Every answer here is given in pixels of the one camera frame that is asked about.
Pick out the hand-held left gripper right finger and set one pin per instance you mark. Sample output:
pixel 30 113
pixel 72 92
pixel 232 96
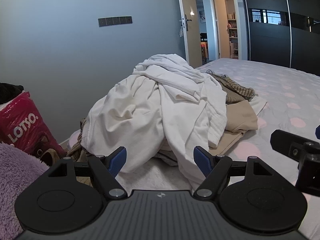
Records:
pixel 203 162

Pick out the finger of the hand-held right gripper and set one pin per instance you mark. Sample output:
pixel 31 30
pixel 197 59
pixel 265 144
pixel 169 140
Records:
pixel 282 140
pixel 318 132

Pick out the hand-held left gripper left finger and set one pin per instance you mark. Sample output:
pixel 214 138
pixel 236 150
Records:
pixel 117 162

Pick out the white sweatshirt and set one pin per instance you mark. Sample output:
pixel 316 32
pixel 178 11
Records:
pixel 140 120

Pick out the white t-shirt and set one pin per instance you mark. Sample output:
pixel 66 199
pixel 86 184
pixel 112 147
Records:
pixel 170 67

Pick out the white cloth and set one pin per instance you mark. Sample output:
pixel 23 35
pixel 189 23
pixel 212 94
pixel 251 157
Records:
pixel 258 105

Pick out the olive cloth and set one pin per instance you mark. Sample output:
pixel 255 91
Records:
pixel 75 150

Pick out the grey pink-dotted bed sheet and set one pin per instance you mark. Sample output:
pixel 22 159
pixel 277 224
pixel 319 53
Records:
pixel 287 92

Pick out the beige garment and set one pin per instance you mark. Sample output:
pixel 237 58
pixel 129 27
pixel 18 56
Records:
pixel 240 117

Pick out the brown fabric item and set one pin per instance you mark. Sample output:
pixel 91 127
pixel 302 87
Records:
pixel 51 157

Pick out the tan striped garment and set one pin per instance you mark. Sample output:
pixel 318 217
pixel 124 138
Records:
pixel 235 87

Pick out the dark wardrobe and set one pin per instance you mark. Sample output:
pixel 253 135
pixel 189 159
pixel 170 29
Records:
pixel 270 42

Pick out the red plastic bag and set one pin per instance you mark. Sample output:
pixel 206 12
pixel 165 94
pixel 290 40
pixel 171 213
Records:
pixel 22 130

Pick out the purple fleece blanket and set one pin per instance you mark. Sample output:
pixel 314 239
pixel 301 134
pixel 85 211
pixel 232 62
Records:
pixel 15 175

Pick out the orange stool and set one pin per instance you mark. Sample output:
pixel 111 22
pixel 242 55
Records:
pixel 203 51

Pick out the shelf with small items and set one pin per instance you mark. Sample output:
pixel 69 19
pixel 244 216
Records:
pixel 233 35

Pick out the black cloth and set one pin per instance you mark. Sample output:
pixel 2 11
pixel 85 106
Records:
pixel 7 92

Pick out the hallway door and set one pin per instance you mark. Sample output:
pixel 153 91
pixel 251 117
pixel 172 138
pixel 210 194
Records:
pixel 215 25

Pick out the wooden door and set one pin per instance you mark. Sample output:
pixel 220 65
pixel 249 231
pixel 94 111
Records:
pixel 190 0

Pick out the dark wall switch panel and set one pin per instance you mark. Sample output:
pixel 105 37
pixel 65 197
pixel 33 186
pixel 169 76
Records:
pixel 115 21

